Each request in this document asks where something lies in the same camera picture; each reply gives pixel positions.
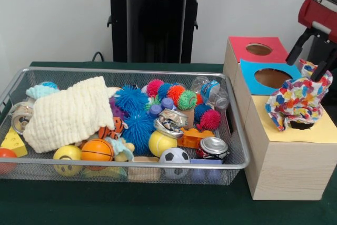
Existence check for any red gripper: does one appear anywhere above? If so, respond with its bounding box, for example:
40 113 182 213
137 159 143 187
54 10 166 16
285 0 337 83

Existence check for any red ball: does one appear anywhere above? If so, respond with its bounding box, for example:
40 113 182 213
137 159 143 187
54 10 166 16
0 148 17 175

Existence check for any silver drink can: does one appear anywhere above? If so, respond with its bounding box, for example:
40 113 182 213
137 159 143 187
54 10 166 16
9 101 36 135

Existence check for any yellow tennis ball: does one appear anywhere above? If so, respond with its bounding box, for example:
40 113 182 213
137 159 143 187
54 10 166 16
147 131 177 158

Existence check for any clear mesh bin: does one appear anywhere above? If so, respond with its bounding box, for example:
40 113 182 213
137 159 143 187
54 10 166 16
0 67 251 186

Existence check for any striped tiger plush toy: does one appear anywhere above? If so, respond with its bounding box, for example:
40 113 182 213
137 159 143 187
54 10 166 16
97 117 128 141

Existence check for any blue spiky rubber ball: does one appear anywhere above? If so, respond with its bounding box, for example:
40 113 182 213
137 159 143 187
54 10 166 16
122 111 156 154
114 84 151 114

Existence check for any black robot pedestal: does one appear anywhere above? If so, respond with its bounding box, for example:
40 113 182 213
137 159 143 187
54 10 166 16
102 0 211 63

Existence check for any mint green cloth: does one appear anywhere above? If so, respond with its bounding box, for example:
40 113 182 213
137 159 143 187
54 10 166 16
26 83 60 101

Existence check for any wooden box with three holes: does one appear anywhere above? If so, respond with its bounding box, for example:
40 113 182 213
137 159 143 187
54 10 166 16
223 36 337 201

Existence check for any cream knitted cloth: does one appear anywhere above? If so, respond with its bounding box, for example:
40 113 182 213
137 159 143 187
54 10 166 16
23 76 116 154

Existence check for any orange toy basketball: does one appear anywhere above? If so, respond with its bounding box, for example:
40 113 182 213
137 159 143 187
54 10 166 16
81 139 114 162

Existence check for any yellow smiley ball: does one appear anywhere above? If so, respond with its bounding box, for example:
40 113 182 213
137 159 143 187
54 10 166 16
53 145 84 177

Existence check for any crushed red drink can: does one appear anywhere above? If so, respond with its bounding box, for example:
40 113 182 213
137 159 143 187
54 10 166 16
197 136 231 161

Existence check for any black monitor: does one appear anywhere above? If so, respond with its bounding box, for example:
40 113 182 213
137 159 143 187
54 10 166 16
306 35 337 104

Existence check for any black and white soccer ball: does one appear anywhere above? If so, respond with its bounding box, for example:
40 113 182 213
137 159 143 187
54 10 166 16
160 148 191 180

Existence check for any yellow cheese wedge toy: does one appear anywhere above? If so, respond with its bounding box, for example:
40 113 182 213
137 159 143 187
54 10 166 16
0 128 28 158

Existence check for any long polka dot cloth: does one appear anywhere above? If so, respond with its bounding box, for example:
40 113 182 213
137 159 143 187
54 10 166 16
264 59 334 132

